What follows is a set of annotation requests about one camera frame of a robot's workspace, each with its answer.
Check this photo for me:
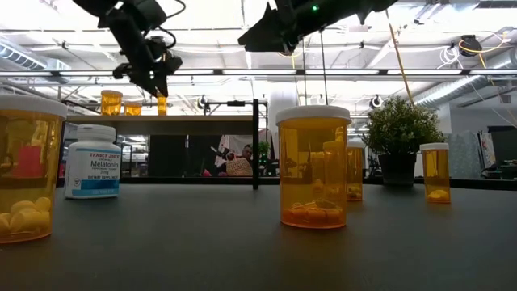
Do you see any black table mat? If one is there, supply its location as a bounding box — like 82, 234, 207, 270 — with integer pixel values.
0, 183, 517, 291

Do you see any raised black shelf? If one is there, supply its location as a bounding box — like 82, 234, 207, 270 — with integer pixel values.
59, 99, 260, 191

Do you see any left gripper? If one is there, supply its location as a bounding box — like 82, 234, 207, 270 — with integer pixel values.
105, 0, 170, 99

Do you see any green potted plant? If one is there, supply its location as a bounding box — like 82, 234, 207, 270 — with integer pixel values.
362, 95, 447, 188

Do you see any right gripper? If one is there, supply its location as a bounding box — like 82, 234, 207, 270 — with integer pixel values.
237, 0, 364, 54

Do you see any yellow hanging cable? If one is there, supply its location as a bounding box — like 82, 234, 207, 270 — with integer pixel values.
383, 10, 416, 107

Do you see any silver ventilation duct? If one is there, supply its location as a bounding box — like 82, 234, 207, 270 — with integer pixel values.
0, 40, 72, 73
414, 48, 517, 107

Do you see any person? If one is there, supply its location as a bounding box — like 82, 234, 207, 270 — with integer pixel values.
210, 143, 254, 171

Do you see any dark monitor screen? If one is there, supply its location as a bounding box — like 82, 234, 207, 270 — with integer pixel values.
486, 125, 517, 162

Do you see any white Melatonin supplement bottle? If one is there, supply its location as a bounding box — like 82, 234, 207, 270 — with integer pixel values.
63, 124, 123, 200

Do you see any woven basket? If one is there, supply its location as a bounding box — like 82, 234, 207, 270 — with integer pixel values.
225, 157, 254, 177

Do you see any thin black hanging cable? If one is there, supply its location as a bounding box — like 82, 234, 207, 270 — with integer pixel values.
301, 38, 308, 107

